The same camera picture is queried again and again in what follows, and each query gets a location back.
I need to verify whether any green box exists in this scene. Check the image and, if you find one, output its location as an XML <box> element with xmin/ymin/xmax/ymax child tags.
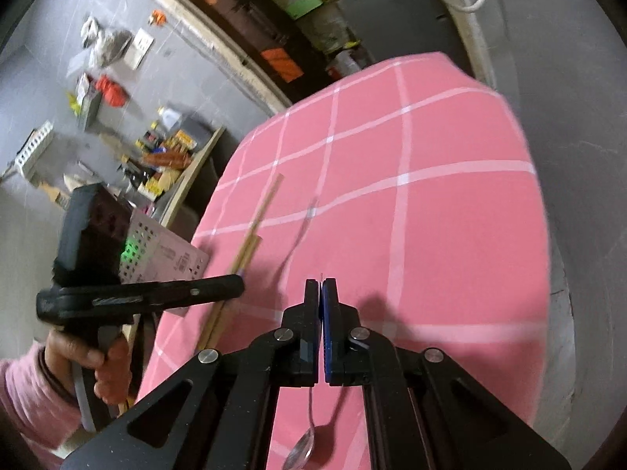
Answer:
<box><xmin>286</xmin><ymin>0</ymin><xmax>324</xmax><ymax>19</ymax></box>

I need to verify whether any small gold spoon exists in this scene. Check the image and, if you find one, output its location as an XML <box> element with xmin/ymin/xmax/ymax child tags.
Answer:
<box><xmin>283</xmin><ymin>271</ymin><xmax>325</xmax><ymax>470</ymax></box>

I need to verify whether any person's left forearm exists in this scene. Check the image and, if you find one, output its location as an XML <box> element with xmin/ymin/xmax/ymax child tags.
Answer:
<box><xmin>0</xmin><ymin>343</ymin><xmax>99</xmax><ymax>461</ymax></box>

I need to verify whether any orange snack bag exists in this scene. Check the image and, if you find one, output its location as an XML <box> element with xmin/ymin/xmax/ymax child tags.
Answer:
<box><xmin>146</xmin><ymin>149</ymin><xmax>193</xmax><ymax>170</ymax></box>

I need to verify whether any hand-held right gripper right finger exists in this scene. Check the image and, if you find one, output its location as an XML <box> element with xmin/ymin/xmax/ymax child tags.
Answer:
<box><xmin>322</xmin><ymin>278</ymin><xmax>571</xmax><ymax>470</ymax></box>

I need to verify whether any person's left hand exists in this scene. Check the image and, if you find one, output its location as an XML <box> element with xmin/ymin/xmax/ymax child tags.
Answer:
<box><xmin>43</xmin><ymin>325</ymin><xmax>133</xmax><ymax>405</ymax></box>

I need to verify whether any cardboard box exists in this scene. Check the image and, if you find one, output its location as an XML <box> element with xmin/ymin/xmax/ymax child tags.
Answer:
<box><xmin>73</xmin><ymin>73</ymin><xmax>103</xmax><ymax>129</ymax></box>

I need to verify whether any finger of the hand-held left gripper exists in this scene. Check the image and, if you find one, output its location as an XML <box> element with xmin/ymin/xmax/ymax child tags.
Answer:
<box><xmin>164</xmin><ymin>274</ymin><xmax>245</xmax><ymax>311</ymax></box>

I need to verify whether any clear plastic jug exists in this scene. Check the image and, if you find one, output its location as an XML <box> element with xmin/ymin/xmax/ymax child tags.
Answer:
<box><xmin>326</xmin><ymin>53</ymin><xmax>362</xmax><ymax>80</ymax></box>

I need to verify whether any red bag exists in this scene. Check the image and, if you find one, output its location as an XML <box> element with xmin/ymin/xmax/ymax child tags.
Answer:
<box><xmin>95</xmin><ymin>76</ymin><xmax>126</xmax><ymax>107</ymax></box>

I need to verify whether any orange net bag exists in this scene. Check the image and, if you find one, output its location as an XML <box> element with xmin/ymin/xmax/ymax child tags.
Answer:
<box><xmin>259</xmin><ymin>48</ymin><xmax>305</xmax><ymax>82</ymax></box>

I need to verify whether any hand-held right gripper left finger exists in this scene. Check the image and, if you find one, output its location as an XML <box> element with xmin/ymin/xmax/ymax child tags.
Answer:
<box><xmin>61</xmin><ymin>279</ymin><xmax>323</xmax><ymax>470</ymax></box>

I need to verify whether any wooden shelf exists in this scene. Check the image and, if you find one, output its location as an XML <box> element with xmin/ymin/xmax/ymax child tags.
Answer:
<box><xmin>161</xmin><ymin>127</ymin><xmax>226</xmax><ymax>227</ymax></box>

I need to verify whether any black cabinet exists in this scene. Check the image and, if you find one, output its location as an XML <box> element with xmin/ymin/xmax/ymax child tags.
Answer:
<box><xmin>338</xmin><ymin>0</ymin><xmax>458</xmax><ymax>67</ymax></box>

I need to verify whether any grey plastic bag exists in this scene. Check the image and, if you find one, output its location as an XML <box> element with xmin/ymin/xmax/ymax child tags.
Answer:
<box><xmin>81</xmin><ymin>17</ymin><xmax>133</xmax><ymax>67</ymax></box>

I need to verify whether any white power strip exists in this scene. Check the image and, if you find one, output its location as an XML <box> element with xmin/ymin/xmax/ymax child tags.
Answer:
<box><xmin>14</xmin><ymin>122</ymin><xmax>54</xmax><ymax>177</ymax></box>

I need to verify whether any white switch plate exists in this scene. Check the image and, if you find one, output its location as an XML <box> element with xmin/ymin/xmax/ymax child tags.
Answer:
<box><xmin>122</xmin><ymin>29</ymin><xmax>154</xmax><ymax>70</ymax></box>

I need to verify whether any plain wooden chopstick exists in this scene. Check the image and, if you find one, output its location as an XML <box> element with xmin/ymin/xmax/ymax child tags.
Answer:
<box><xmin>198</xmin><ymin>175</ymin><xmax>285</xmax><ymax>351</ymax></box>

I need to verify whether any pink checked tablecloth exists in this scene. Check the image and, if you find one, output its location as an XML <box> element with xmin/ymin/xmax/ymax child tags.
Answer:
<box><xmin>134</xmin><ymin>51</ymin><xmax>552</xmax><ymax>470</ymax></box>

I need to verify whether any large cooking oil jug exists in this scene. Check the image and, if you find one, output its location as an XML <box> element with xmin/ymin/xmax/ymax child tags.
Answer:
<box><xmin>157</xmin><ymin>105</ymin><xmax>183</xmax><ymax>133</ymax></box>

